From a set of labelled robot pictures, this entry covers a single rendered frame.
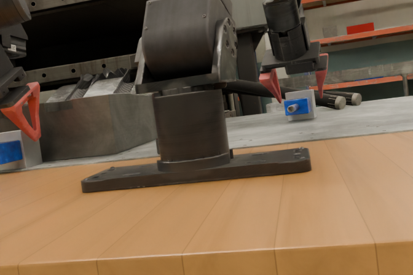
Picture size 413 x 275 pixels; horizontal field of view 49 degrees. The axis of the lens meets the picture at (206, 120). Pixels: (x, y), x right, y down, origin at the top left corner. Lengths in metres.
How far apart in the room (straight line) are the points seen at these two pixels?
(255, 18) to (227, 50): 1.12
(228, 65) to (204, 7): 0.05
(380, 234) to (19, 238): 0.20
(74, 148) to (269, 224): 0.51
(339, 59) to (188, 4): 6.95
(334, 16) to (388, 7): 0.79
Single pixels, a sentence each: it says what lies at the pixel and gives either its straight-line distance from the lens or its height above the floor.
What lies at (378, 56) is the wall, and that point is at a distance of 7.36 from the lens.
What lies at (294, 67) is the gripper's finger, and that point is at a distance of 0.82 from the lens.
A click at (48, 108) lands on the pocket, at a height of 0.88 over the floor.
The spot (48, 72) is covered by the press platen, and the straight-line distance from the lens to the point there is 1.68.
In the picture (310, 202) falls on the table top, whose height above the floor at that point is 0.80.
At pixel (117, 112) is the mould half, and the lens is 0.70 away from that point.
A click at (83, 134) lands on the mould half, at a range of 0.70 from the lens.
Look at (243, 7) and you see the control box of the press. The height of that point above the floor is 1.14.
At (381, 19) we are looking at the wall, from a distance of 7.41.
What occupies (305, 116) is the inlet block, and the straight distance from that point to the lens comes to 0.87.
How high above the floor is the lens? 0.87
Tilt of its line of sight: 3 degrees down
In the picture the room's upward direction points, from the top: 8 degrees counter-clockwise
